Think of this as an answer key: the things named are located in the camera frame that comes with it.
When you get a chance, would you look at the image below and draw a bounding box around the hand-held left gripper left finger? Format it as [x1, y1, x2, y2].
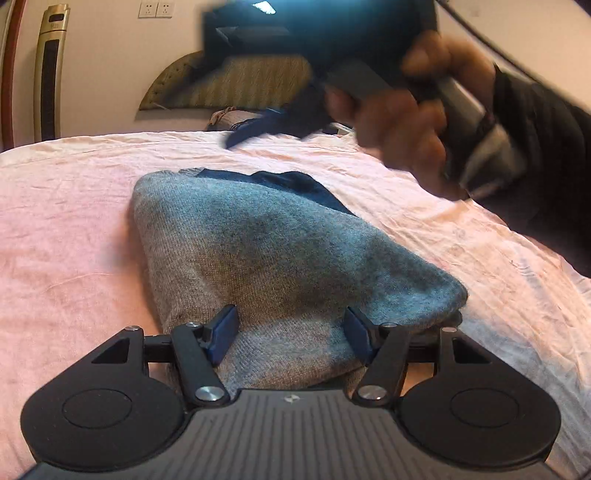
[87, 305, 240, 408]

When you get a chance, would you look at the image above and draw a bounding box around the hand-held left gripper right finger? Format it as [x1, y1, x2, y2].
[344, 306, 498, 408]

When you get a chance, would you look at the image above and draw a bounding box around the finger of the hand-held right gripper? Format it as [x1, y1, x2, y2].
[225, 82, 335, 149]

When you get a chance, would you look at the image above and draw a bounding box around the grey sweater with navy sleeves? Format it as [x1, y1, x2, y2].
[130, 169, 470, 391]

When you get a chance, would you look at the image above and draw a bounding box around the person's right forearm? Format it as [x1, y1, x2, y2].
[464, 64, 591, 278]

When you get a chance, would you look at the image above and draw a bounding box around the person's right hand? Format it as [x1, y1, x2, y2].
[324, 31, 498, 200]

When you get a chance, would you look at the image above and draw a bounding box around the striped pillow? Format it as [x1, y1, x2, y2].
[207, 106, 280, 133]

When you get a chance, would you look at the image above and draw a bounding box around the woven olive headboard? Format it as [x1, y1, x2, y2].
[139, 50, 315, 112]

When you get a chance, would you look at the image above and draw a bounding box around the pink bedsheet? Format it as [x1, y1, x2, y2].
[0, 130, 591, 476]

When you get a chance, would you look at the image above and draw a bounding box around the gold tower air conditioner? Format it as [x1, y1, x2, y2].
[32, 4, 71, 139]

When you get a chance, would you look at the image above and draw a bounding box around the black cable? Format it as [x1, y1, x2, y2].
[436, 0, 591, 114]

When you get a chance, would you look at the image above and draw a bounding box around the wooden door frame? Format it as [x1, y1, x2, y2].
[0, 0, 27, 151]

